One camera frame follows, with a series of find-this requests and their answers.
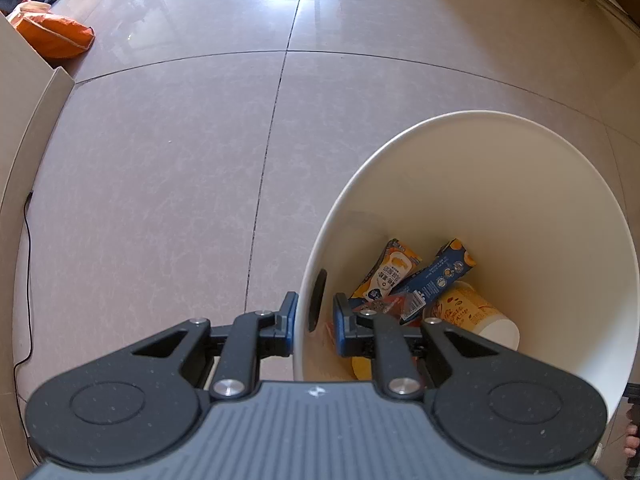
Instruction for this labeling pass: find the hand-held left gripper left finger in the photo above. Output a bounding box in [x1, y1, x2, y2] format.
[131, 291, 300, 401]

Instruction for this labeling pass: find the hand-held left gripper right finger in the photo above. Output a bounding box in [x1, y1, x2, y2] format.
[332, 292, 501, 401]

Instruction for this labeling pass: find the yellow wrapper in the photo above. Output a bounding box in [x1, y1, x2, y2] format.
[351, 355, 376, 382]

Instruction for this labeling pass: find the red white snack packet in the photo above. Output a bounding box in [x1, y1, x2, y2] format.
[372, 292, 426, 328]

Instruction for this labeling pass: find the orange snack packet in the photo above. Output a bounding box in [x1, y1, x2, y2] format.
[348, 238, 423, 311]

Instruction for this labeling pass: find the blue snack packet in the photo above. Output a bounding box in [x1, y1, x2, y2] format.
[395, 238, 477, 321]

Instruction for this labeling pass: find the yellow lidded paper cup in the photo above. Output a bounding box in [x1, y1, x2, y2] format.
[424, 280, 521, 353]

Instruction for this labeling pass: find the white plastic bin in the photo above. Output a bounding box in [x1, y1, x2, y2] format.
[292, 109, 631, 426]

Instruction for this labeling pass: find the orange cloth bag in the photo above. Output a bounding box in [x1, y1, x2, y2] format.
[6, 1, 96, 63]

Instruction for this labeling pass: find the black cable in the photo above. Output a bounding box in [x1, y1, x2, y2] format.
[12, 190, 41, 461]

